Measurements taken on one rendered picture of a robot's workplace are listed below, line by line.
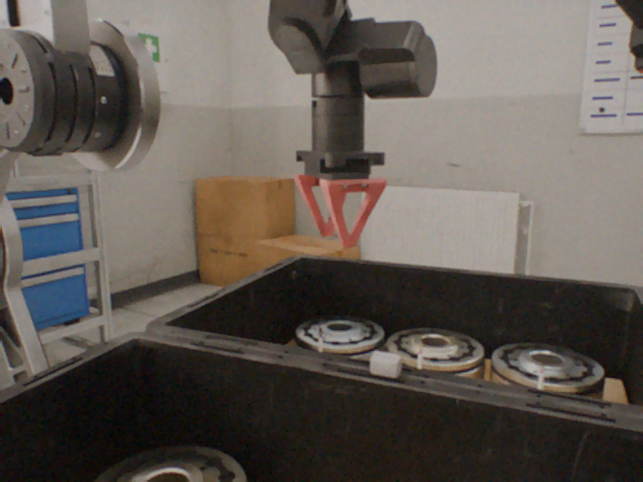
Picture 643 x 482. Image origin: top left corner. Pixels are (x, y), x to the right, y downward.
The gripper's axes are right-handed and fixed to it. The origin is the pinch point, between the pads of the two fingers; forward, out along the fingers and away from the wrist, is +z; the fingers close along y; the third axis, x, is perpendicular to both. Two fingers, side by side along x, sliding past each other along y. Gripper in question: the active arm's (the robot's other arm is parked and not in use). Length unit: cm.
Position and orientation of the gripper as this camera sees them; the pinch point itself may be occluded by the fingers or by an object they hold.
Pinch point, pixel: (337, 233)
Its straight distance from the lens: 57.8
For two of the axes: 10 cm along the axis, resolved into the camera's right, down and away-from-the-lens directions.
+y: -3.6, -1.9, 9.1
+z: 0.0, 9.8, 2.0
